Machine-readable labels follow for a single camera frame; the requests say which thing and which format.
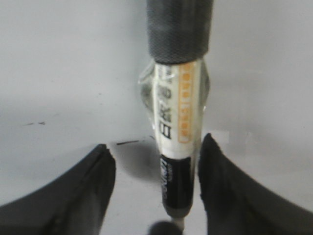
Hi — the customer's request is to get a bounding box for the white whiteboard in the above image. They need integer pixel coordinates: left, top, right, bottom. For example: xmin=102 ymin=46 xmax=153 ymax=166
xmin=0 ymin=0 xmax=313 ymax=235

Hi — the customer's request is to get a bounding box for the black and white marker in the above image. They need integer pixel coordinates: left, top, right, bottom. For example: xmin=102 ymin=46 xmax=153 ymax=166
xmin=139 ymin=0 xmax=214 ymax=230

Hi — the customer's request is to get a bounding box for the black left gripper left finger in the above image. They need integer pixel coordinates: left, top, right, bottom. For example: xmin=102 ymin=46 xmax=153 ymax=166
xmin=0 ymin=144 xmax=115 ymax=235

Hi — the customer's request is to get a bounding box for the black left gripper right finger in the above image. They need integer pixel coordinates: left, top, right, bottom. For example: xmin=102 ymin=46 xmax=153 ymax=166
xmin=198 ymin=133 xmax=313 ymax=235

